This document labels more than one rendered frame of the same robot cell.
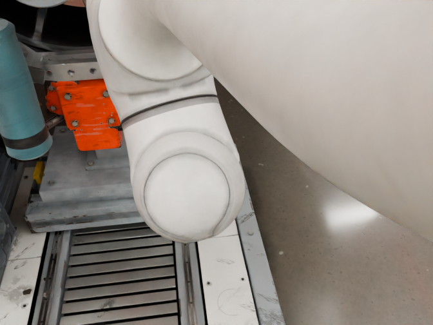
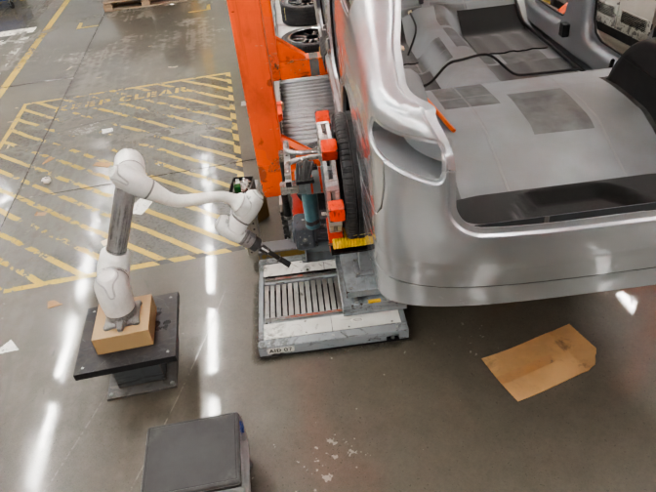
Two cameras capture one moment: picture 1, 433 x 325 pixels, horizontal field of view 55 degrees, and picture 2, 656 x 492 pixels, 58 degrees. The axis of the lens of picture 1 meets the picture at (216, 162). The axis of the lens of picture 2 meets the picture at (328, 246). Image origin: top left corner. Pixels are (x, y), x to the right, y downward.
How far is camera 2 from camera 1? 2.94 m
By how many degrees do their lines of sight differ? 71
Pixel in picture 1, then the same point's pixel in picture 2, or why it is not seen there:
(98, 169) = (352, 264)
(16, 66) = (306, 201)
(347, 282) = (310, 384)
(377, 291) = (304, 395)
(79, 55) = not seen: hidden behind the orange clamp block
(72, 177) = (348, 257)
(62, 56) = not seen: hidden behind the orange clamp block
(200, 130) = (228, 219)
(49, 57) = not seen: hidden behind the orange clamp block
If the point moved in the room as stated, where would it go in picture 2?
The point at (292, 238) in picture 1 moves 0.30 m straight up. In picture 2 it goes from (341, 363) to (337, 323)
